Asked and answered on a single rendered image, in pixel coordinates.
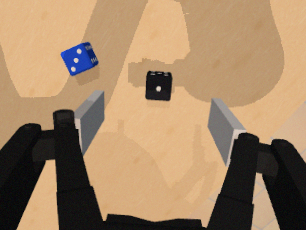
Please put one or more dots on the black die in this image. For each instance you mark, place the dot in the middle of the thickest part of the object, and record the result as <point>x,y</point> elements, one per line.
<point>158,86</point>

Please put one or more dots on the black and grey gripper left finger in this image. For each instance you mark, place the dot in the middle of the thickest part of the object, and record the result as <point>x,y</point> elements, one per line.
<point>73,132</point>

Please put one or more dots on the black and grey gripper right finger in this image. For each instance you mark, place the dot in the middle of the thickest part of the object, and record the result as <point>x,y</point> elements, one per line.
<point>233,209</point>

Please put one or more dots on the blue die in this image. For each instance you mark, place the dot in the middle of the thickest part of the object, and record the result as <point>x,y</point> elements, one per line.
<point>79,58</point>

